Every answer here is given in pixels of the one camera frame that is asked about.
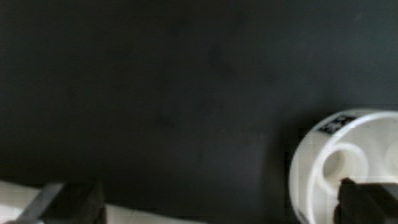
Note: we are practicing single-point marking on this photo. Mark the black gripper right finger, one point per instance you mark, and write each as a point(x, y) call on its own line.
point(366, 203)

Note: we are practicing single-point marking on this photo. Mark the white U-shaped boundary fence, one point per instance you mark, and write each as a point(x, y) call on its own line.
point(16, 196)

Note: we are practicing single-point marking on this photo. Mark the white round stool seat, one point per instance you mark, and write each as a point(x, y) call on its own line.
point(346, 150)

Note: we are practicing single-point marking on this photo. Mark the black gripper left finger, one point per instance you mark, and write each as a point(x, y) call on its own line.
point(67, 204)

